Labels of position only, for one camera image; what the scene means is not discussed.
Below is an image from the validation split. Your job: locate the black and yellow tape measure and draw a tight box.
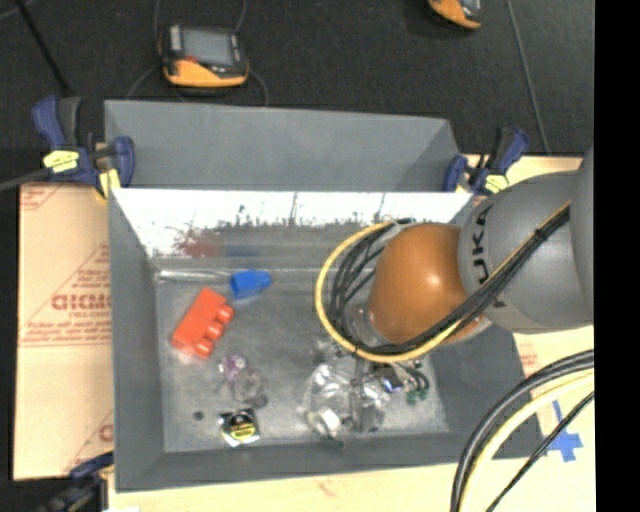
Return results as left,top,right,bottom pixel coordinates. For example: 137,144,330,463
217,406,262,448

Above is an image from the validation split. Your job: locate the clear glass thing, purple print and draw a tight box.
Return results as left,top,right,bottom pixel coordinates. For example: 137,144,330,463
216,351,264,404

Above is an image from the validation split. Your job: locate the blue plastic cap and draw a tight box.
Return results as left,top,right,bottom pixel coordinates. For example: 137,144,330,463
228,268,274,301

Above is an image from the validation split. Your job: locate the orange-red toy brick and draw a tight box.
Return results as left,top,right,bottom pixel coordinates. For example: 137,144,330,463
169,286,236,360

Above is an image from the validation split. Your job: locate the grey metal bin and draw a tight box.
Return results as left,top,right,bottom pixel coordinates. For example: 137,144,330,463
103,99,544,492

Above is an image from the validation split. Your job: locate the brown cardboard board, red print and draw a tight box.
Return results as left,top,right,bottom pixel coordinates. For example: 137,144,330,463
12,180,117,481

